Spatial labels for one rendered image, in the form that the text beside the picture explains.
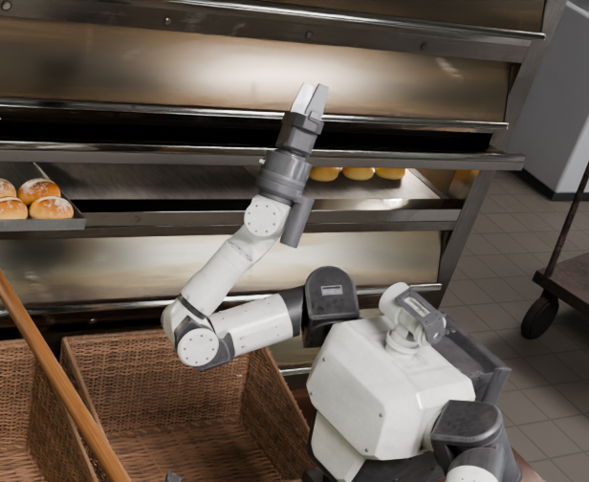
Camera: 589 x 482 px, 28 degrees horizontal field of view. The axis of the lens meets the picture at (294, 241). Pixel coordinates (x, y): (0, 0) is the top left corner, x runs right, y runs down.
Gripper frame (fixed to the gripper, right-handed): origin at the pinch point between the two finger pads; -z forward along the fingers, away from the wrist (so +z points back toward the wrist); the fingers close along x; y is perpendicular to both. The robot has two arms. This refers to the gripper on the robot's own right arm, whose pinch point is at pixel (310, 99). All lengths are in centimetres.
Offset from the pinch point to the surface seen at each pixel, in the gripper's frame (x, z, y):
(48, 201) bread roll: -51, 37, 34
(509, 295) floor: -311, 31, -205
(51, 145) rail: -32, 25, 39
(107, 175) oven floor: -80, 29, 21
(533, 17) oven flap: -78, -46, -68
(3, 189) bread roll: -54, 38, 44
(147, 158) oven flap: -40.6, 20.7, 18.7
